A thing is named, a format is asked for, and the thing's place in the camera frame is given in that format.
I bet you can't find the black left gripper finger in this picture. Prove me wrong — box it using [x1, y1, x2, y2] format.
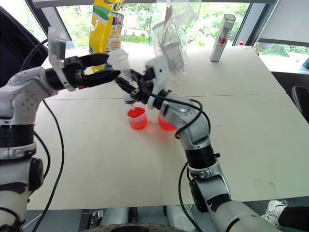
[81, 70, 121, 89]
[80, 53, 110, 69]

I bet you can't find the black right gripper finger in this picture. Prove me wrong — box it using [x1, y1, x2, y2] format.
[113, 76, 139, 96]
[129, 68, 146, 84]

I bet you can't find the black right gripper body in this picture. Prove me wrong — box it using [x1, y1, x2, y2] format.
[131, 67, 158, 105]

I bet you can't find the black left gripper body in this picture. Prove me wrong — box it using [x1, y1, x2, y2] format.
[63, 56, 88, 90]

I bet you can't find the clear cup with red liquid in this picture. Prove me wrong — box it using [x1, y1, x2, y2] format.
[123, 105, 148, 131]
[157, 111, 177, 132]

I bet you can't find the yellow plastic bag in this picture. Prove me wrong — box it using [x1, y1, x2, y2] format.
[88, 0, 125, 73]

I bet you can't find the clear plastic bag with utensils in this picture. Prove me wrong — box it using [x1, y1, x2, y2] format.
[151, 0, 202, 76]

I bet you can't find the dark fabric backrest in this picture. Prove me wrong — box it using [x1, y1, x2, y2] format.
[0, 6, 49, 88]

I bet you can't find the white cylindrical bottle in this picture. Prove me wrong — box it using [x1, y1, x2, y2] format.
[210, 14, 236, 63]

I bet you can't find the grey rounded housing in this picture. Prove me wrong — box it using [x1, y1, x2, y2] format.
[82, 206, 137, 228]

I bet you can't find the black chair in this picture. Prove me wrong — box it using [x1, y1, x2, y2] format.
[291, 85, 309, 115]

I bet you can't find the white sneaker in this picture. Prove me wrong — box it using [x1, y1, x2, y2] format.
[261, 200, 288, 228]

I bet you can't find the person's dark trouser leg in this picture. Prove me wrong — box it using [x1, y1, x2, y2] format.
[277, 205, 309, 229]

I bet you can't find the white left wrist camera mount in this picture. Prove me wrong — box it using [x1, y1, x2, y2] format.
[47, 26, 76, 92]

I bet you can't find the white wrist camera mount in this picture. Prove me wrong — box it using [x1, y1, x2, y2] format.
[144, 55, 175, 98]
[47, 26, 76, 92]

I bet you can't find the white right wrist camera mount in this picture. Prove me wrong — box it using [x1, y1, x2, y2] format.
[144, 55, 175, 98]

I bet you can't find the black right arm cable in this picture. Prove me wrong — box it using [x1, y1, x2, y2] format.
[148, 93, 204, 232]

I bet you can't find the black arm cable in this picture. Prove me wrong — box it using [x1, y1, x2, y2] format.
[148, 93, 204, 232]
[20, 38, 65, 232]

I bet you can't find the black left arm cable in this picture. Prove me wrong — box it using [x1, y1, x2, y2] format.
[20, 38, 65, 232]

